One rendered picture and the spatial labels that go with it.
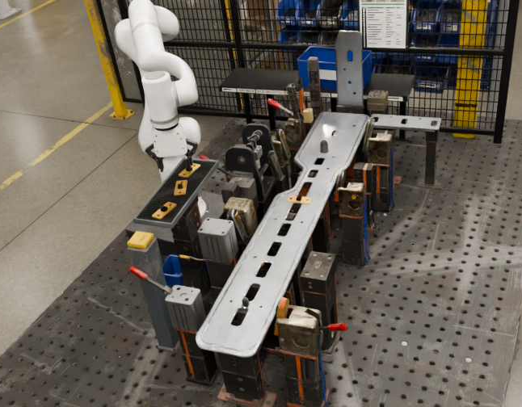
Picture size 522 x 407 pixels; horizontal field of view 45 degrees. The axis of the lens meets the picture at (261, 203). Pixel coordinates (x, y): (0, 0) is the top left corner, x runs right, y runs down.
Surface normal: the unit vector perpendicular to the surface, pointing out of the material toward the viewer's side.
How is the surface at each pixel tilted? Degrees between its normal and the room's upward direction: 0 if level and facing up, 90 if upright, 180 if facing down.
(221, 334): 0
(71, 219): 0
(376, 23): 90
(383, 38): 90
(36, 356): 0
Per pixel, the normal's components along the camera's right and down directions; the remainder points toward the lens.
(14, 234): -0.11, -0.81
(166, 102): 0.37, 0.51
